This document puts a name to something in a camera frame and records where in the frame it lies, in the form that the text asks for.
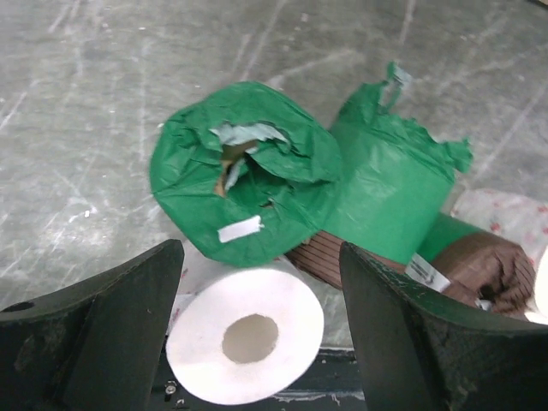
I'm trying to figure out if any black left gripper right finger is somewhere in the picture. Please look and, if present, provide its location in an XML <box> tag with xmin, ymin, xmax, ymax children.
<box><xmin>339</xmin><ymin>243</ymin><xmax>547</xmax><ymax>410</ymax></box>

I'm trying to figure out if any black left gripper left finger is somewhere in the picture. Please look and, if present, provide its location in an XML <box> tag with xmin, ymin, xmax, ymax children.
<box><xmin>1</xmin><ymin>240</ymin><xmax>184</xmax><ymax>410</ymax></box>

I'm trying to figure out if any brown green paper roll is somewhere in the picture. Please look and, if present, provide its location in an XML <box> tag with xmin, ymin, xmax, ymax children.
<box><xmin>417</xmin><ymin>213</ymin><xmax>536</xmax><ymax>319</ymax></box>

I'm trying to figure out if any white paper roll front right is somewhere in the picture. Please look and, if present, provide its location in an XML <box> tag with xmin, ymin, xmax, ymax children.
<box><xmin>525</xmin><ymin>249</ymin><xmax>548</xmax><ymax>325</ymax></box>

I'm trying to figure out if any white paper roll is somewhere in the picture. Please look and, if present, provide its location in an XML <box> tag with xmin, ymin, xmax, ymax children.
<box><xmin>450</xmin><ymin>188</ymin><xmax>547</xmax><ymax>269</ymax></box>
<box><xmin>165</xmin><ymin>257</ymin><xmax>325</xmax><ymax>405</ymax></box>
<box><xmin>525</xmin><ymin>249</ymin><xmax>548</xmax><ymax>325</ymax></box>

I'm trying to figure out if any white paper roll front left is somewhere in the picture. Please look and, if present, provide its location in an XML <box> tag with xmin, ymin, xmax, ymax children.
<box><xmin>165</xmin><ymin>257</ymin><xmax>325</xmax><ymax>405</ymax></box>

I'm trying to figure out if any white paper roll back right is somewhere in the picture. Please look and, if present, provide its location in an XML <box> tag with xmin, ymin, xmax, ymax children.
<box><xmin>450</xmin><ymin>188</ymin><xmax>547</xmax><ymax>269</ymax></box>

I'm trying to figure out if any green brown wrapped roll torn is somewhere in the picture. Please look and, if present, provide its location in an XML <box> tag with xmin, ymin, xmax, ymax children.
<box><xmin>287</xmin><ymin>63</ymin><xmax>473</xmax><ymax>289</ymax></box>

